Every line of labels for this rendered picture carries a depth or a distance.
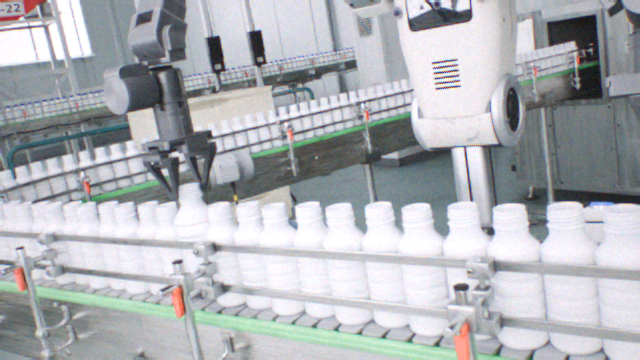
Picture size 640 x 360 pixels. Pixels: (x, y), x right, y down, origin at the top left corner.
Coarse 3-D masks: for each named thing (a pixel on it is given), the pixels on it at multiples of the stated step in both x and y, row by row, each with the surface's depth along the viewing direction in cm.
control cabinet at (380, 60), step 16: (352, 16) 694; (384, 16) 669; (352, 32) 701; (368, 32) 679; (384, 32) 670; (368, 48) 686; (384, 48) 671; (400, 48) 685; (368, 64) 693; (384, 64) 673; (400, 64) 687; (368, 80) 700; (384, 80) 679; (400, 80) 688; (384, 160) 712; (400, 160) 695; (416, 160) 710
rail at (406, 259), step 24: (72, 240) 120; (96, 240) 115; (120, 240) 111; (144, 240) 107; (0, 264) 140; (48, 264) 128; (408, 264) 77; (432, 264) 75; (456, 264) 73; (504, 264) 70; (528, 264) 68; (552, 264) 66; (576, 264) 65; (240, 288) 96; (264, 288) 93; (408, 312) 79; (432, 312) 77; (600, 336) 65; (624, 336) 64
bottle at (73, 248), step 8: (64, 208) 123; (72, 208) 123; (72, 216) 123; (72, 224) 123; (64, 232) 123; (72, 232) 123; (72, 248) 124; (72, 256) 124; (80, 256) 124; (72, 264) 125; (80, 264) 124; (80, 280) 125
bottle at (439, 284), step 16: (416, 208) 80; (416, 224) 77; (432, 224) 78; (400, 240) 79; (416, 240) 77; (432, 240) 77; (416, 272) 77; (432, 272) 77; (416, 288) 78; (432, 288) 77; (448, 288) 78; (416, 304) 78; (432, 304) 78; (416, 320) 79; (432, 320) 78; (432, 336) 79
